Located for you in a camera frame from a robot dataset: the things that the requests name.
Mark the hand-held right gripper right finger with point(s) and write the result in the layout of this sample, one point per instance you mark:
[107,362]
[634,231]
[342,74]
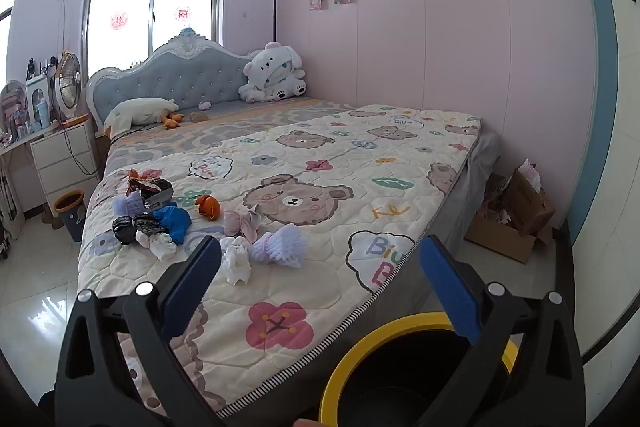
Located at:
[450,292]

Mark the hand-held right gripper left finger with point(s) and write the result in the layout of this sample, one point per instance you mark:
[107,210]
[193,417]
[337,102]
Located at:
[192,287]

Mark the white sock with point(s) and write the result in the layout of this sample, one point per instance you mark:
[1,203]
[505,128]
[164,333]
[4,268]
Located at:
[236,262]

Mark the white tissue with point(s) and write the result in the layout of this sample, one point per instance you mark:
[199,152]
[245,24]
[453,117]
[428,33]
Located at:
[160,247]

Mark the blue cloth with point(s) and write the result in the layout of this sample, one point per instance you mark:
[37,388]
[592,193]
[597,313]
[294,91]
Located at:
[175,222]

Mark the pink paper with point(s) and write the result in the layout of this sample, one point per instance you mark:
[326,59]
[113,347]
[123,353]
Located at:
[242,223]

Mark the black wrapper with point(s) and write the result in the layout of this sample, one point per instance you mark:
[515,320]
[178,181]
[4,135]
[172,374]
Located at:
[130,229]

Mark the silver foil wrapper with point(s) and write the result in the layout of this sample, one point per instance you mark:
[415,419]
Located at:
[159,202]

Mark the large lavender foam net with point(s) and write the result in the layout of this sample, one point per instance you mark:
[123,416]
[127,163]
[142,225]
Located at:
[280,247]

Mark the small lavender foam net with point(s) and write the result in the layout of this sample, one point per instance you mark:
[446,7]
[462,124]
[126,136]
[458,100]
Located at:
[127,206]

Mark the black plastic bag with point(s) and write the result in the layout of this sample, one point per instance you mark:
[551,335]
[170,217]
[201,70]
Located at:
[160,187]

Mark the orange brown snack wrapper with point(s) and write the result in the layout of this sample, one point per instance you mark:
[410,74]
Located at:
[136,182]

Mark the yellow-rimmed black trash bin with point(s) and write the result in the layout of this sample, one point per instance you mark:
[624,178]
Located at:
[350,357]

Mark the flat open cardboard box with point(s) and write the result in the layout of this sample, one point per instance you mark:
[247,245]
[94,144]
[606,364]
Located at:
[500,242]

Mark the tilted brown cardboard box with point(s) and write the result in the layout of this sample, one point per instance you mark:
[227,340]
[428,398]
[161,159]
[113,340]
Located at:
[525,202]

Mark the small orange-rimmed blue bin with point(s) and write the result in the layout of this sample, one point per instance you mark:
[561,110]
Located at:
[72,217]

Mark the small brown plush toy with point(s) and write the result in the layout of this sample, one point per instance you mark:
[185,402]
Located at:
[198,117]

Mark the small pink plush toy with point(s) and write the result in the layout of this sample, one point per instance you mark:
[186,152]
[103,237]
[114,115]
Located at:
[204,106]

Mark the white nightstand with drawers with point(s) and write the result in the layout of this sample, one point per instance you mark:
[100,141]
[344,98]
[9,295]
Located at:
[60,162]

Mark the white pillow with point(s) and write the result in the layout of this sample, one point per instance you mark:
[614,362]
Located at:
[135,112]

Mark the bed with blue tufted headboard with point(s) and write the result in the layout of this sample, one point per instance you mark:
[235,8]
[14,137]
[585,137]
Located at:
[200,77]

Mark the white vanity desk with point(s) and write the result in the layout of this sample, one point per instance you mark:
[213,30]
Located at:
[15,152]

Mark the white plush dog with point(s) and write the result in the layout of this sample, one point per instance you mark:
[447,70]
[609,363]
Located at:
[272,74]

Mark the light blue bottle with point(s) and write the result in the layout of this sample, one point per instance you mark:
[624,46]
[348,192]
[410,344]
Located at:
[43,113]

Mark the standing electric fan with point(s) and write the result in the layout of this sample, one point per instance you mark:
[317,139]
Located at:
[67,82]

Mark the white desktop cabinet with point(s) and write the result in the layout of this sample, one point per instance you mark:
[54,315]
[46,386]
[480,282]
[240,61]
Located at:
[40,89]

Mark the round vanity mirror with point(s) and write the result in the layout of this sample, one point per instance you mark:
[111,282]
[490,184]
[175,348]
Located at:
[11,107]

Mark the red window decal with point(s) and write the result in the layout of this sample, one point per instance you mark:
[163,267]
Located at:
[182,14]
[118,21]

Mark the small side window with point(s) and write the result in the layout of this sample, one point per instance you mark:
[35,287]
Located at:
[7,32]

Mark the white door with blue frame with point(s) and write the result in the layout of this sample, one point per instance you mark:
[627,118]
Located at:
[617,107]

